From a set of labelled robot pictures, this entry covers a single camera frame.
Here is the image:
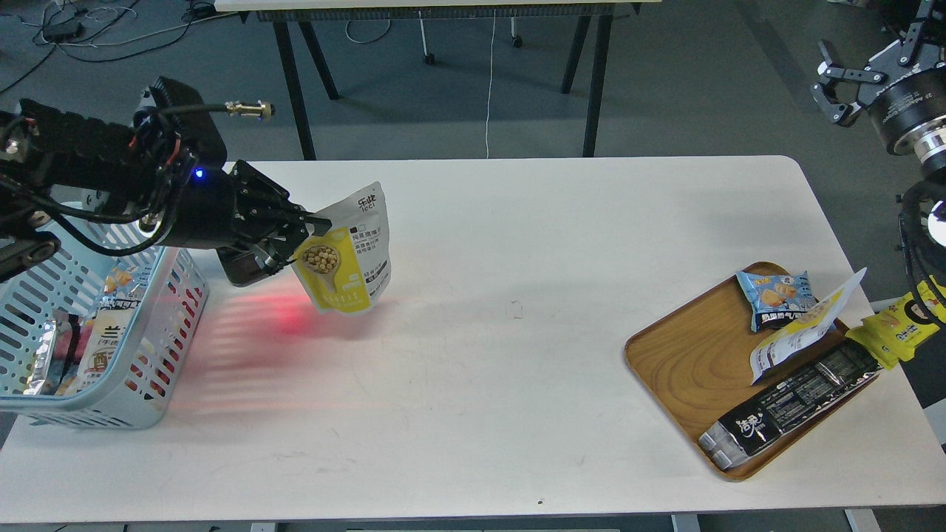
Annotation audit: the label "black legged background table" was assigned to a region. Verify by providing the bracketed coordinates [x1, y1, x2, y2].
[214, 0, 642, 161]

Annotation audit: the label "yellow snack bag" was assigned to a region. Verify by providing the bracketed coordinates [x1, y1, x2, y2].
[845, 280, 945, 369]

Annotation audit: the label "snacks inside basket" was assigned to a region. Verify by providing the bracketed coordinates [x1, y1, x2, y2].
[23, 264, 153, 397]

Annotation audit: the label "black barcode scanner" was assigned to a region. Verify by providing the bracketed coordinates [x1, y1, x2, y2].
[216, 247, 286, 287]

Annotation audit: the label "wooden tray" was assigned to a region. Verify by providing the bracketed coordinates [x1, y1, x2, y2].
[625, 276, 882, 481]

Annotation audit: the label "blue snack packet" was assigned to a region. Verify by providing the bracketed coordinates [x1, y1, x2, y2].
[735, 270, 817, 333]

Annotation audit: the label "light blue plastic basket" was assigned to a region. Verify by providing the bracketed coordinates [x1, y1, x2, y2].
[1, 222, 209, 430]

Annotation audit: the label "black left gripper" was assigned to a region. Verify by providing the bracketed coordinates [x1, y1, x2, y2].
[133, 75, 333, 267]

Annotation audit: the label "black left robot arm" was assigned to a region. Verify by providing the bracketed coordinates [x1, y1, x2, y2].
[2, 77, 333, 287]

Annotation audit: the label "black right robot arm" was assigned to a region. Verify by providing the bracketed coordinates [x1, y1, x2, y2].
[809, 1, 945, 301]

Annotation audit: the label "white hanging cable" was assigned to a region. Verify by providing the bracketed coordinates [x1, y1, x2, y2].
[484, 13, 497, 159]

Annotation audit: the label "long black snack package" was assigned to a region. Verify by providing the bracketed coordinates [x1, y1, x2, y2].
[697, 340, 882, 471]

